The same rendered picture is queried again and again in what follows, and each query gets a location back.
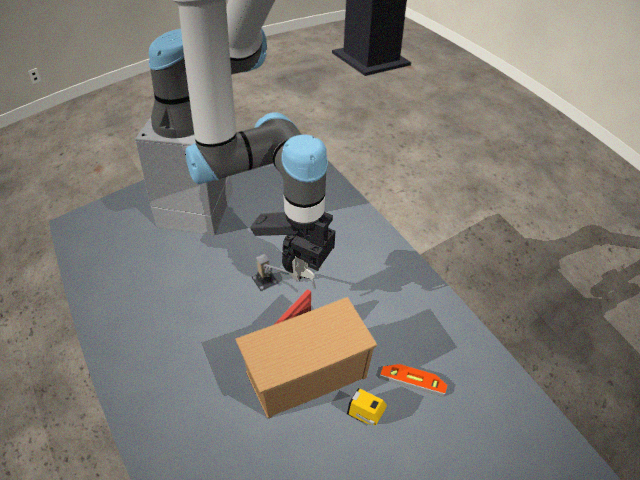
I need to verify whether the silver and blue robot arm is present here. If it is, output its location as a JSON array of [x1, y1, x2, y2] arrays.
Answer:
[[149, 0, 328, 236]]

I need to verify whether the brown wooden cabinet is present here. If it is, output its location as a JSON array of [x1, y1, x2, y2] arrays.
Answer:
[[236, 290, 377, 419]]

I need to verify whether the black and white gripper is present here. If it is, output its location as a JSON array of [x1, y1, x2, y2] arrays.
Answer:
[[282, 212, 336, 281]]

